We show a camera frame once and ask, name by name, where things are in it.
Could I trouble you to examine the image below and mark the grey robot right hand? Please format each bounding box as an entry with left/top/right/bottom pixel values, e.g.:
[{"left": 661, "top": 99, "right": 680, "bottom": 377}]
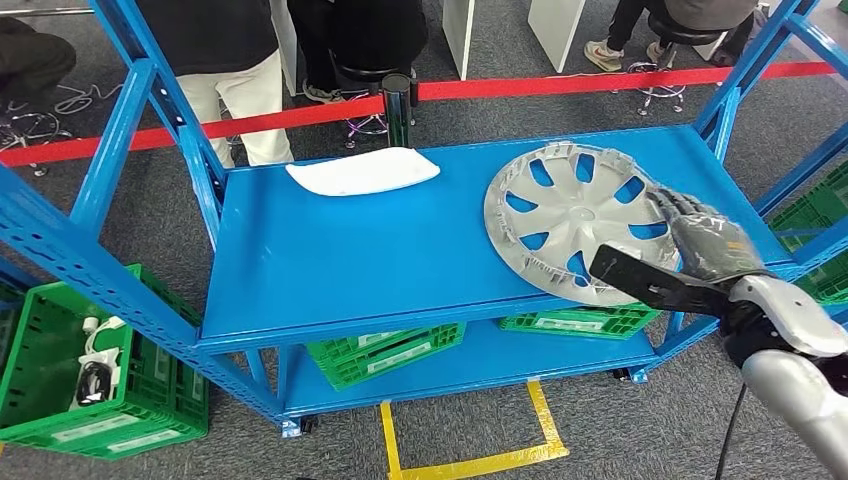
[{"left": 645, "top": 187, "right": 773, "bottom": 286}]

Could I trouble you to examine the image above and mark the silver plastic wheel cover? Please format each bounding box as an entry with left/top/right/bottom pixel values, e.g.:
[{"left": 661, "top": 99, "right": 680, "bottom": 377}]
[{"left": 483, "top": 140, "right": 685, "bottom": 309}]

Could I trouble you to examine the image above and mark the white plastic panel part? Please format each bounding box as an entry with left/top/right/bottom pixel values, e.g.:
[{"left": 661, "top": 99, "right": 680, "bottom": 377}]
[{"left": 285, "top": 146, "right": 442, "bottom": 198}]

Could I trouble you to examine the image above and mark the green folded plastic crate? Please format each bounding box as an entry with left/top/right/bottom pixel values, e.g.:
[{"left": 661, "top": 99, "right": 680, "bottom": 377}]
[
  {"left": 0, "top": 427, "right": 211, "bottom": 462},
  {"left": 305, "top": 322, "right": 467, "bottom": 362},
  {"left": 498, "top": 305, "right": 664, "bottom": 341},
  {"left": 321, "top": 341, "right": 467, "bottom": 392}
]

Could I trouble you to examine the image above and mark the black round stool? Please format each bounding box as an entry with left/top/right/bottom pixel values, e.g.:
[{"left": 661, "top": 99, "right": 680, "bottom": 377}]
[
  {"left": 0, "top": 109, "right": 74, "bottom": 178},
  {"left": 625, "top": 13, "right": 730, "bottom": 118},
  {"left": 329, "top": 56, "right": 420, "bottom": 150}
]

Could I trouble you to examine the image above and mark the red barrier belt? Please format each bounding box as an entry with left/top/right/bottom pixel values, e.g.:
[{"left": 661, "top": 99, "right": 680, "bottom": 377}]
[
  {"left": 0, "top": 95, "right": 387, "bottom": 169},
  {"left": 417, "top": 61, "right": 837, "bottom": 103}
]

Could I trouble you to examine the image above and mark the white adapter box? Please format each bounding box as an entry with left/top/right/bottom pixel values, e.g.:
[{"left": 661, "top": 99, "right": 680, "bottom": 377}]
[{"left": 69, "top": 347, "right": 124, "bottom": 412}]

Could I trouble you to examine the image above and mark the green open plastic crate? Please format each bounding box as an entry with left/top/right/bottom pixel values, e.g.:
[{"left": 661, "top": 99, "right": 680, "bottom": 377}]
[{"left": 0, "top": 263, "right": 211, "bottom": 446}]

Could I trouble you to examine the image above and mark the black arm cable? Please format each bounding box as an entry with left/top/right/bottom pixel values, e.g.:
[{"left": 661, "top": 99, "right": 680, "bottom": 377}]
[{"left": 714, "top": 382, "right": 749, "bottom": 480}]

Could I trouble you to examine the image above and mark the black stanchion post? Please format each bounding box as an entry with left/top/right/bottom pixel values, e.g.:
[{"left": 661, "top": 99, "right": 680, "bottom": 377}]
[{"left": 382, "top": 72, "right": 420, "bottom": 149}]

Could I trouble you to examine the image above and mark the black coiled cable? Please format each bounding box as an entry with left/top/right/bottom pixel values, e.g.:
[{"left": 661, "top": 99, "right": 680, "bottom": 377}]
[{"left": 74, "top": 361, "right": 114, "bottom": 407}]

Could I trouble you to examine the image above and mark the white plug cable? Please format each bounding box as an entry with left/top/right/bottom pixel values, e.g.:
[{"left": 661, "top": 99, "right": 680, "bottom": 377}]
[{"left": 82, "top": 315, "right": 127, "bottom": 356}]

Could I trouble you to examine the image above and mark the white looped floor cable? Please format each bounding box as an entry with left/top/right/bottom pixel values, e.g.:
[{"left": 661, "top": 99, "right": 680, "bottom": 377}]
[{"left": 51, "top": 82, "right": 127, "bottom": 117}]

